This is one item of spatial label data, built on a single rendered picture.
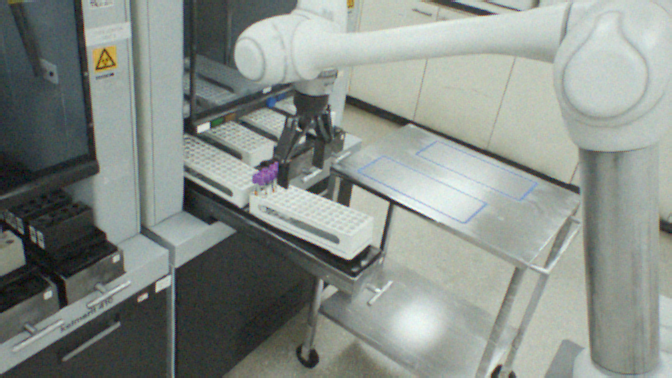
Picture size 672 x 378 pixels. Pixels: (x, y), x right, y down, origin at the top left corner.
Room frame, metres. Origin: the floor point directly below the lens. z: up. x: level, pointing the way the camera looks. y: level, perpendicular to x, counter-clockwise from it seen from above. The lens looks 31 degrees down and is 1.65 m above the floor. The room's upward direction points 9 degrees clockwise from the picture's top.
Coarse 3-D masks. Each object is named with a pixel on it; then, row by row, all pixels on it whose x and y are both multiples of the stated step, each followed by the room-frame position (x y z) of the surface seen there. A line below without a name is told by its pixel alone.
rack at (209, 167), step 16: (192, 144) 1.38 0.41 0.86; (192, 160) 1.31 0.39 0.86; (208, 160) 1.31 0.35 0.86; (224, 160) 1.33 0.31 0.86; (192, 176) 1.28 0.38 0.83; (208, 176) 1.25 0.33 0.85; (224, 176) 1.25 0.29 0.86; (240, 176) 1.26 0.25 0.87; (224, 192) 1.26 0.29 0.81; (240, 192) 1.20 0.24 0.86
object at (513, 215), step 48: (384, 144) 1.66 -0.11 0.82; (432, 144) 1.71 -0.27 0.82; (336, 192) 1.46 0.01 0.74; (384, 192) 1.37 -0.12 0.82; (432, 192) 1.41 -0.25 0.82; (480, 192) 1.46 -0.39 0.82; (528, 192) 1.50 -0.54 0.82; (384, 240) 1.81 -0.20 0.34; (480, 240) 1.22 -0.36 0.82; (528, 240) 1.25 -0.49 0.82; (432, 288) 1.66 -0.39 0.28; (384, 336) 1.39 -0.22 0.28; (432, 336) 1.42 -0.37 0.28; (480, 336) 1.46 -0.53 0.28
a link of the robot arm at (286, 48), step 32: (256, 32) 0.97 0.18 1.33; (288, 32) 0.99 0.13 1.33; (320, 32) 1.00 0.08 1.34; (384, 32) 0.99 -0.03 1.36; (416, 32) 0.99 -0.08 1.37; (448, 32) 1.00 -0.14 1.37; (480, 32) 1.00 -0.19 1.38; (512, 32) 0.98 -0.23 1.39; (544, 32) 0.95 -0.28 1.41; (256, 64) 0.94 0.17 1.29; (288, 64) 0.97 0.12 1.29; (320, 64) 0.97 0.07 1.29; (352, 64) 0.97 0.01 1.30
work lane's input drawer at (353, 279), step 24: (192, 192) 1.25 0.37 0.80; (216, 216) 1.21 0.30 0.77; (240, 216) 1.17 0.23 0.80; (264, 240) 1.13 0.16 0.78; (288, 240) 1.11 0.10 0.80; (312, 264) 1.06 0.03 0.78; (336, 264) 1.04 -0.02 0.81; (360, 264) 1.05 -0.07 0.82; (336, 288) 1.03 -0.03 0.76; (360, 288) 1.04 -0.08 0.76; (384, 288) 1.06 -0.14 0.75
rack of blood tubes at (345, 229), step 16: (288, 192) 1.21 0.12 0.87; (304, 192) 1.22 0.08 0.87; (256, 208) 1.17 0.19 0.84; (272, 208) 1.15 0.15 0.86; (288, 208) 1.15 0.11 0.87; (304, 208) 1.15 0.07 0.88; (320, 208) 1.15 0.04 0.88; (336, 208) 1.16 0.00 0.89; (272, 224) 1.15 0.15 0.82; (288, 224) 1.12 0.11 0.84; (304, 224) 1.16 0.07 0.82; (320, 224) 1.08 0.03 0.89; (336, 224) 1.09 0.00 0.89; (352, 224) 1.09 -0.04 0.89; (368, 224) 1.10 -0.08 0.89; (320, 240) 1.08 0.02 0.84; (336, 240) 1.10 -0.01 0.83; (352, 240) 1.05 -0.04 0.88; (368, 240) 1.11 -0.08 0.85; (352, 256) 1.05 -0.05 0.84
